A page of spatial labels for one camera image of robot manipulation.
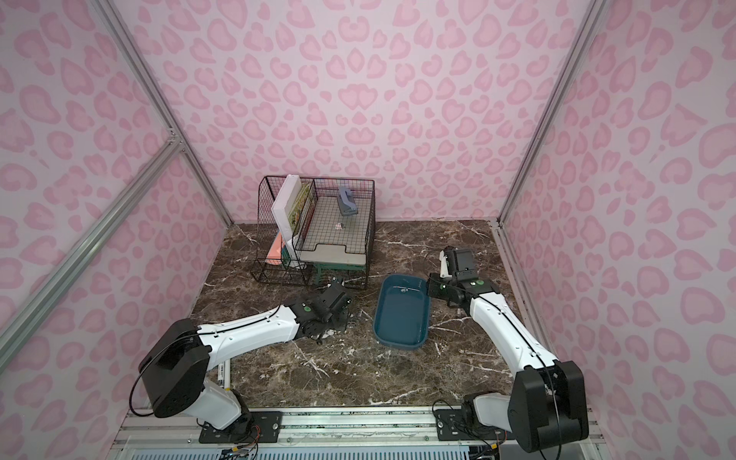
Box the white board in organizer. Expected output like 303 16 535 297
271 174 302 241

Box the left aluminium frame post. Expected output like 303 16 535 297
90 0 234 227

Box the teal plastic storage box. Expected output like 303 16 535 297
373 274 431 351

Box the green tray under organizer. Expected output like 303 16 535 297
310 263 369 289

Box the grey paper tray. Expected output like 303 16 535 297
298 197 372 266

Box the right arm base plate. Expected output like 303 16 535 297
432 408 515 443

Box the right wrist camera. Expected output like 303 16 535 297
440 246 478 282

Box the right aluminium frame post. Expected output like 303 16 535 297
498 0 613 227

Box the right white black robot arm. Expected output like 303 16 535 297
427 273 590 452

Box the green illustrated book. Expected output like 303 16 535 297
287 181 314 236

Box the diagonal aluminium frame bar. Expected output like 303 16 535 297
1 135 181 370

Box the aluminium frame post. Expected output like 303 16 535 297
498 0 613 227
90 0 234 227

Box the black wire mesh organizer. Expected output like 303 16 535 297
251 174 376 289

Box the aluminium front rail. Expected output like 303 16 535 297
108 403 605 450

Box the pink notebook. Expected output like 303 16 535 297
264 232 285 266

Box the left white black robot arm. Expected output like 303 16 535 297
136 281 353 440

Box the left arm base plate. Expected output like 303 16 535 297
199 410 284 445

